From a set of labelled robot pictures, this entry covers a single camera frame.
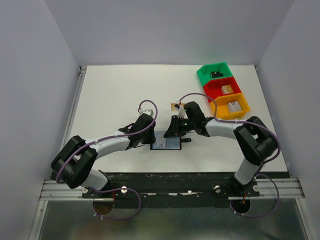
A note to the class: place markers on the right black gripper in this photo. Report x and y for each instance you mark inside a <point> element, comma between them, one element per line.
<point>175,126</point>

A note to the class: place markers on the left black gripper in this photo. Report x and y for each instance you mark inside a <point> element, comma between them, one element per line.
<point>152,136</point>

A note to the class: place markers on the black leather card holder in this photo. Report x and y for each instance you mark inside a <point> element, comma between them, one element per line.
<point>166,143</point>

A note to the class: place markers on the gold credit card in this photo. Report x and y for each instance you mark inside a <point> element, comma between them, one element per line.
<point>173,107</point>

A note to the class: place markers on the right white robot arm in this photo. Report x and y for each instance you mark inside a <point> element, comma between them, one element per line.
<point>255,140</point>

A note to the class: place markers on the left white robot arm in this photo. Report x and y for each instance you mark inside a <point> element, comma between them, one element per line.
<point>73,165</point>

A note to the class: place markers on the yellow plastic bin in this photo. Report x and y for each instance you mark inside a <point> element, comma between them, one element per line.
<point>221,104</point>

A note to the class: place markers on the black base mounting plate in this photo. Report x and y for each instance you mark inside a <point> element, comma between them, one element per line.
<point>172,190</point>

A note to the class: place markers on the red plastic bin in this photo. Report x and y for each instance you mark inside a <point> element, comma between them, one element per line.
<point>213,88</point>

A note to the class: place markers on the white box in yellow bin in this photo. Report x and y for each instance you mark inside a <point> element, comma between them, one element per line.
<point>234,106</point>

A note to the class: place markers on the green plastic bin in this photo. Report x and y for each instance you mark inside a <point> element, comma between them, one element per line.
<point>203,73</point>

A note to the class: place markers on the white box in red bin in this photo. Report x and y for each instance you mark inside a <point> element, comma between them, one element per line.
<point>227,89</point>

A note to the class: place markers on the black part in green bin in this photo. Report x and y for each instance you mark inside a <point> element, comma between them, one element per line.
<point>216,74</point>

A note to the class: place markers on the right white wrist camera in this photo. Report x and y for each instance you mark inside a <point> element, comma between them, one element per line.
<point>181,113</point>

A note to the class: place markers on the aluminium extrusion rail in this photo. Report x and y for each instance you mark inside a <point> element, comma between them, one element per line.
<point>74,102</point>

